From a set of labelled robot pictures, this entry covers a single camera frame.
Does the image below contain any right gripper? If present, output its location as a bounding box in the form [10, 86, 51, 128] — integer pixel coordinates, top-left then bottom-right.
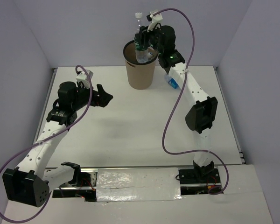
[134, 22, 163, 55]

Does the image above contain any green label bottle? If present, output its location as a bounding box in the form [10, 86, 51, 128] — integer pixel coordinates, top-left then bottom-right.
[134, 12, 148, 64]

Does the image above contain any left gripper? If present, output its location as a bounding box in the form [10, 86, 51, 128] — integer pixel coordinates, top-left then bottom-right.
[71, 82, 112, 111]

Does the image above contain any brown paper bin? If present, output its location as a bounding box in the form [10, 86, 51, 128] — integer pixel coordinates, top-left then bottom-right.
[123, 40, 157, 90]

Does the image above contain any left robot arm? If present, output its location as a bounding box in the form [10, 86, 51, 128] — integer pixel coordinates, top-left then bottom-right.
[2, 82, 113, 207]

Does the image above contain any silver foil tape sheet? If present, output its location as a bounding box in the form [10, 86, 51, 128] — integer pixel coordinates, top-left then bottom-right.
[96, 168, 182, 202]

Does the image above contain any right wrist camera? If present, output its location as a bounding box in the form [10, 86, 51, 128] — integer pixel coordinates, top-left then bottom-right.
[146, 10, 163, 32]

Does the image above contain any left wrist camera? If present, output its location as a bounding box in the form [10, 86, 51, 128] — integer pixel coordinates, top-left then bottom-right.
[76, 71, 90, 89]

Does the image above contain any small bottle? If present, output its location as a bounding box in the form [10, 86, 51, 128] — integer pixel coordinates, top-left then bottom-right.
[148, 52, 154, 61]

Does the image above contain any aluminium rail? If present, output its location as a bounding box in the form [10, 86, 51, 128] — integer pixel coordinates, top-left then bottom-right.
[49, 164, 196, 170]

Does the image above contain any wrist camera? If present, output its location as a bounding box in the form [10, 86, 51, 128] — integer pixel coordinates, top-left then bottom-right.
[146, 10, 163, 32]
[76, 71, 90, 89]

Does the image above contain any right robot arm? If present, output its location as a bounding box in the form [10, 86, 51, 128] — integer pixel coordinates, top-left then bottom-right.
[135, 24, 218, 182]

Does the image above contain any bottle near bin, blue label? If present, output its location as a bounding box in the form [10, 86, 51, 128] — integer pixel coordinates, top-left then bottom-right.
[164, 74, 179, 89]

